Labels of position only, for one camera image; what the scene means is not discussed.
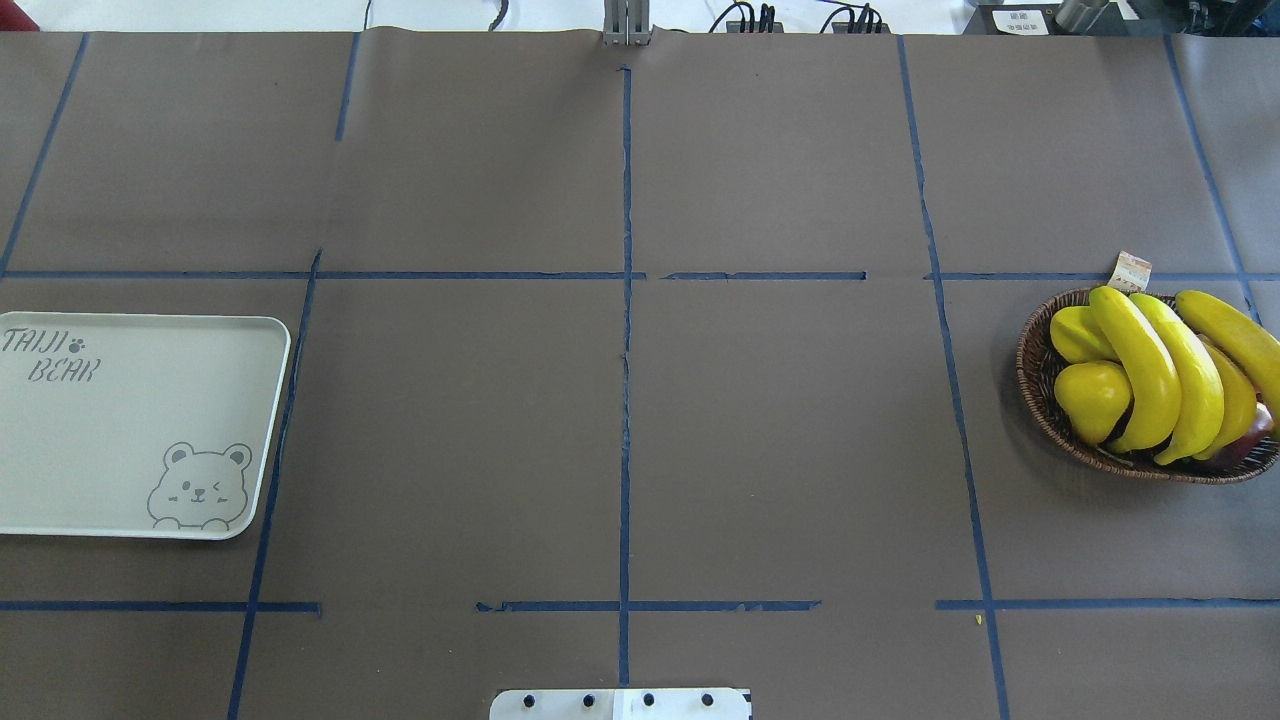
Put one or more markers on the yellow banana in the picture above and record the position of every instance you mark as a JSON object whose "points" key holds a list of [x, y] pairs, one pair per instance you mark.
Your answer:
{"points": [[1202, 406], [1246, 342], [1156, 388], [1239, 404]]}

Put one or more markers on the brown wicker basket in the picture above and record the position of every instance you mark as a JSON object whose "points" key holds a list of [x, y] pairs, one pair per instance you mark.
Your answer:
{"points": [[1036, 365]]}

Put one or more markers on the paper basket tag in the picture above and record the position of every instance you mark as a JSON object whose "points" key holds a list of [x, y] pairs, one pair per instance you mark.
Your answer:
{"points": [[1131, 274]]}

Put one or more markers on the yellow starfruit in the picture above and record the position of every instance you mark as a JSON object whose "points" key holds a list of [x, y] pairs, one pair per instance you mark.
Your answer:
{"points": [[1078, 338]]}

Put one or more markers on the yellow pear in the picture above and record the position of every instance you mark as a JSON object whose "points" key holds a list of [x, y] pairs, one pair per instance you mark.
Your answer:
{"points": [[1095, 396]]}

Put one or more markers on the cream bear tray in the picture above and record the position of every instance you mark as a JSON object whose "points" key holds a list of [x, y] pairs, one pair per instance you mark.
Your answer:
{"points": [[137, 425]]}

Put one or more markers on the dark purple fruit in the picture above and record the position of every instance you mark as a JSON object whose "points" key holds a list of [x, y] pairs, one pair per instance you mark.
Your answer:
{"points": [[1231, 455]]}

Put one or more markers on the aluminium frame post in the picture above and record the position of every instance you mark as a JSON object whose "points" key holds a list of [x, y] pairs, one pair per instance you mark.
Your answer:
{"points": [[627, 23]]}

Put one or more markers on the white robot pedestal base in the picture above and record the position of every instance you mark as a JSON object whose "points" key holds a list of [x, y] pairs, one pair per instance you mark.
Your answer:
{"points": [[623, 703]]}

